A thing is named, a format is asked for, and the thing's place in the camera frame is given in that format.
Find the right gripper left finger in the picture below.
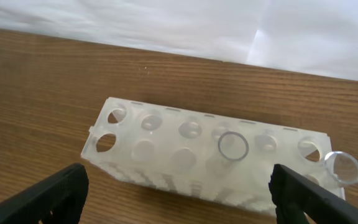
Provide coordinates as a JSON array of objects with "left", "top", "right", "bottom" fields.
[{"left": 0, "top": 162, "right": 90, "bottom": 224}]

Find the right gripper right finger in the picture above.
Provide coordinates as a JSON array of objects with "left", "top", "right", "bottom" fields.
[{"left": 268, "top": 164, "right": 358, "bottom": 224}]

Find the clear test tube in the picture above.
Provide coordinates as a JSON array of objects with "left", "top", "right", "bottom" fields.
[
  {"left": 210, "top": 131, "right": 250, "bottom": 175},
  {"left": 323, "top": 151, "right": 358, "bottom": 188}
]

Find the white test tube rack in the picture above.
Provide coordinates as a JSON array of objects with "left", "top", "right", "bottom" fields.
[{"left": 80, "top": 96, "right": 346, "bottom": 219}]

